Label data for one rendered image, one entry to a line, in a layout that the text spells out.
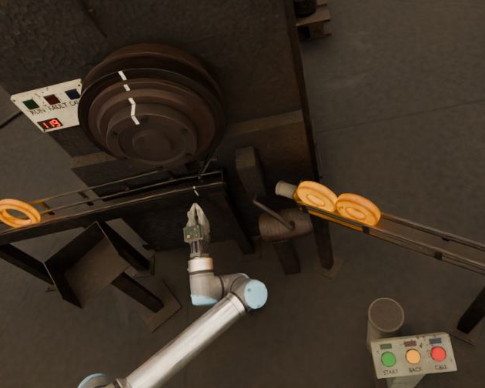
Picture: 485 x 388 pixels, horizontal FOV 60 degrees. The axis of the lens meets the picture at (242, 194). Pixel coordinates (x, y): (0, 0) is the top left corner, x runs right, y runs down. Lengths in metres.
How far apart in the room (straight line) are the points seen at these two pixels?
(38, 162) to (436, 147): 2.66
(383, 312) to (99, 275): 1.12
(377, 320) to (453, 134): 1.39
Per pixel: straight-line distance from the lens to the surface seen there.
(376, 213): 1.49
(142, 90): 1.29
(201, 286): 1.52
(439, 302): 2.20
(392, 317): 1.61
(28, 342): 2.74
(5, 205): 2.08
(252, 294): 1.43
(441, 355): 1.51
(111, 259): 1.86
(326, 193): 1.52
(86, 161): 1.82
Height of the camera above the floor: 2.08
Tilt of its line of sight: 56 degrees down
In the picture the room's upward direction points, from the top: 25 degrees counter-clockwise
